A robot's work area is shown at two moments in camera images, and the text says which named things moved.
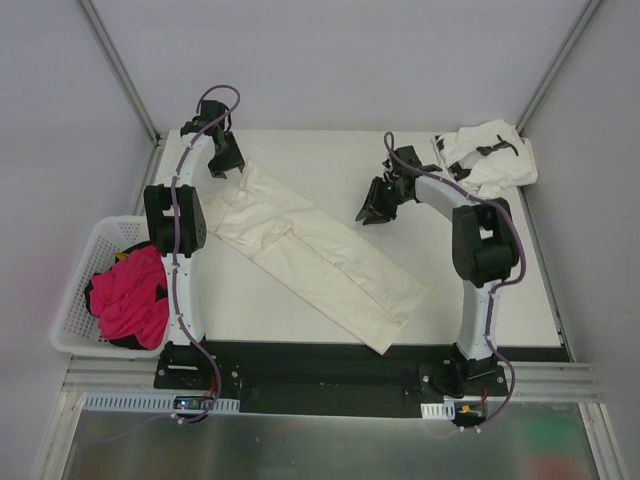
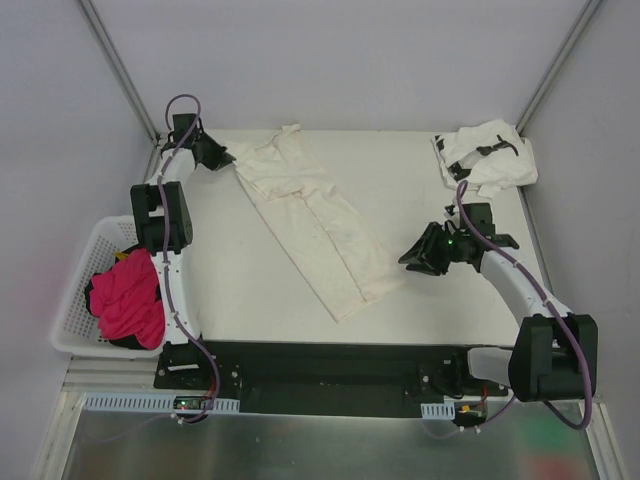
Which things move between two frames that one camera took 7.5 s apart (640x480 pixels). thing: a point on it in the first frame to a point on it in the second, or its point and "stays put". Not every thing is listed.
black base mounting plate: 326,379 stays put
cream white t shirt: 305,259 to 312,221
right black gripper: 381,193 to 438,249
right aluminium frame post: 558,62 stays put
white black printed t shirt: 488,158 stays put
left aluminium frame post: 119,73 stays put
